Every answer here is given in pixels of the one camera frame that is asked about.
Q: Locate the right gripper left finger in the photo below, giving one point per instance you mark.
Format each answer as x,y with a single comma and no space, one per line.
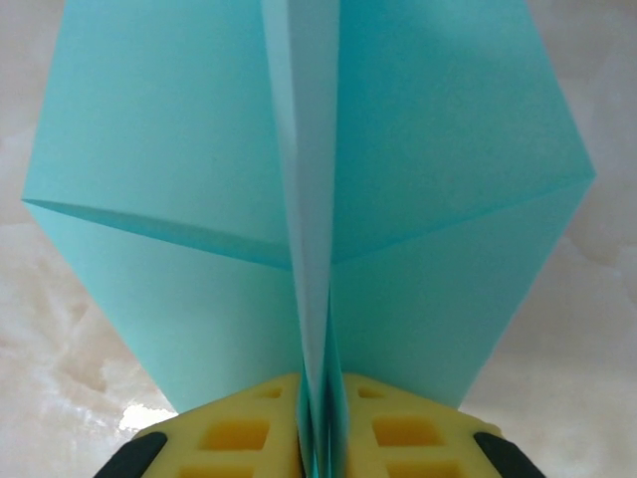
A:
239,438

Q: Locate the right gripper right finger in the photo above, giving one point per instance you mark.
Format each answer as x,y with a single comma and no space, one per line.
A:
413,438

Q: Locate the teal paper sheet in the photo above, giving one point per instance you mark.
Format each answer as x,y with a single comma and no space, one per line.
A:
174,149

